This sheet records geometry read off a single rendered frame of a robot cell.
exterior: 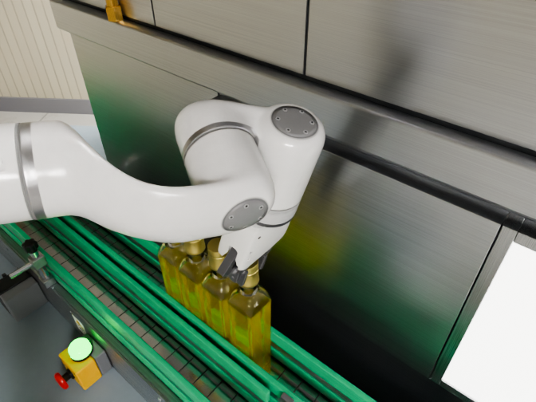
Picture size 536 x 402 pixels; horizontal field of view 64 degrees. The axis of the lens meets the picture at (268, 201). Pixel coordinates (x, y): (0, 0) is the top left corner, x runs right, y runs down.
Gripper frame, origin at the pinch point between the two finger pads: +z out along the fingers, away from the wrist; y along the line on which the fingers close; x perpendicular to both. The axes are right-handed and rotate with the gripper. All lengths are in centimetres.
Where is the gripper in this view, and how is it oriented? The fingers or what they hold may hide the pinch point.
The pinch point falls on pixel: (246, 264)
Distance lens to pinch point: 66.3
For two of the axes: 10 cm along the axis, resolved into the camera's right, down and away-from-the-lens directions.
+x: 7.4, 6.0, -3.0
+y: -6.4, 4.9, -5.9
